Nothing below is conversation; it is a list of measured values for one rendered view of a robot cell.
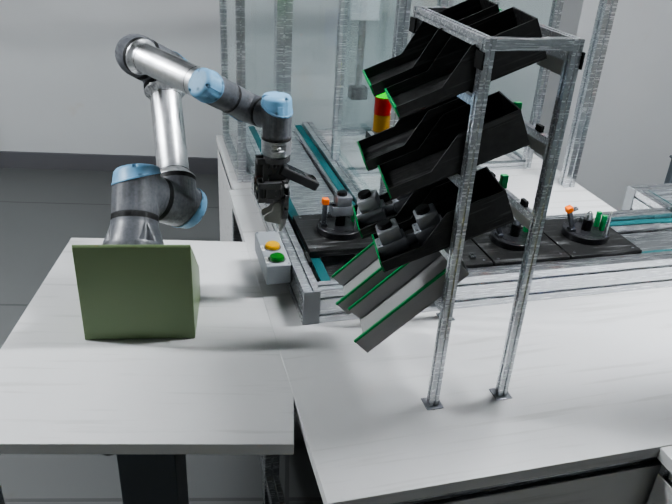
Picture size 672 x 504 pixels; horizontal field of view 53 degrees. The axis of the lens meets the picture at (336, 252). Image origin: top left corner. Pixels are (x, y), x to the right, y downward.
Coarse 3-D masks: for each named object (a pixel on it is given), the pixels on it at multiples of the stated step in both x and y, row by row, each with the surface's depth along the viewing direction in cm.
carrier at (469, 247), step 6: (468, 240) 202; (468, 246) 198; (474, 246) 199; (468, 252) 195; (474, 252) 195; (480, 252) 195; (462, 258) 192; (468, 258) 192; (480, 258) 192; (486, 258) 192; (468, 264) 189; (474, 264) 189; (480, 264) 189; (486, 264) 190; (492, 264) 190
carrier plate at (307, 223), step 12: (300, 216) 210; (312, 216) 211; (300, 228) 203; (312, 228) 203; (312, 240) 196; (324, 240) 197; (336, 240) 197; (348, 240) 198; (360, 240) 198; (372, 240) 198; (312, 252) 191; (324, 252) 192; (336, 252) 193; (348, 252) 194
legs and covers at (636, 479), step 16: (240, 240) 259; (272, 464) 219; (624, 464) 147; (640, 464) 148; (656, 464) 149; (272, 480) 220; (528, 480) 140; (544, 480) 142; (560, 480) 143; (576, 480) 143; (592, 480) 144; (608, 480) 146; (624, 480) 147; (640, 480) 149; (272, 496) 213; (432, 496) 135; (448, 496) 137; (464, 496) 137; (480, 496) 138; (496, 496) 138; (512, 496) 140; (528, 496) 141; (544, 496) 143; (560, 496) 144; (576, 496) 146; (592, 496) 147; (608, 496) 149; (624, 496) 150; (640, 496) 152
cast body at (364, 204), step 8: (360, 192) 153; (368, 192) 152; (376, 192) 153; (360, 200) 152; (368, 200) 151; (376, 200) 151; (360, 208) 153; (368, 208) 152; (376, 208) 152; (384, 208) 154; (392, 208) 154; (360, 216) 154; (368, 216) 154; (376, 216) 153; (384, 216) 153; (360, 224) 155
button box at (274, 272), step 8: (256, 232) 201; (264, 232) 201; (272, 232) 202; (256, 240) 199; (264, 240) 197; (272, 240) 197; (280, 240) 197; (256, 248) 200; (264, 248) 192; (280, 248) 193; (264, 256) 188; (264, 264) 187; (272, 264) 185; (280, 264) 185; (288, 264) 185; (264, 272) 188; (272, 272) 185; (280, 272) 186; (288, 272) 186; (272, 280) 186; (280, 280) 187; (288, 280) 187
